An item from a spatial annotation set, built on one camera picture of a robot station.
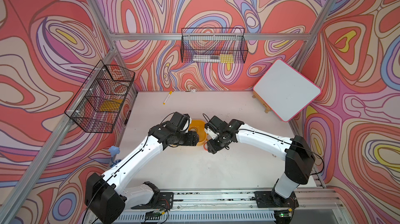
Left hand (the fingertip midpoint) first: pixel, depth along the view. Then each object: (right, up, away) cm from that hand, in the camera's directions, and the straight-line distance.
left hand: (195, 140), depth 76 cm
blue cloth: (-35, -2, -10) cm, 36 cm away
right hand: (+10, -7, +5) cm, 13 cm away
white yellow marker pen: (-23, +23, +39) cm, 51 cm away
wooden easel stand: (+46, +19, +32) cm, 59 cm away
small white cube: (-3, +29, +43) cm, 52 cm away
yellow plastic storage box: (+2, +7, -3) cm, 8 cm away
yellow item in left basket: (-40, +17, -5) cm, 43 cm away
